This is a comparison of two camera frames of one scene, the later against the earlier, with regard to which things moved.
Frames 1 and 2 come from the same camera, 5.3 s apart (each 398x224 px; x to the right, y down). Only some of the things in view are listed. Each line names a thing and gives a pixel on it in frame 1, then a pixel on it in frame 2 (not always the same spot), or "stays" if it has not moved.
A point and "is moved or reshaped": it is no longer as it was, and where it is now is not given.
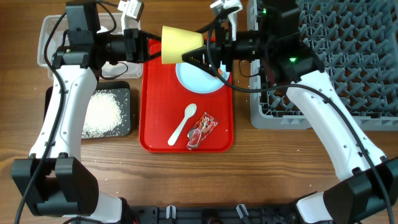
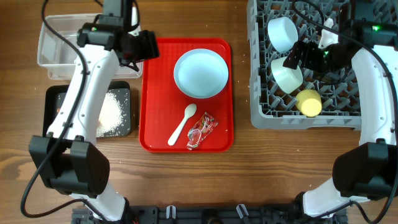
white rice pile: x=103 y=114 stays
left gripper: x=139 y=51 stays
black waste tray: x=120 y=89 stays
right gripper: x=197 y=51 to x=309 y=50
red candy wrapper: x=203 y=127 stays
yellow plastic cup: x=175 y=42 is moved or reshaped
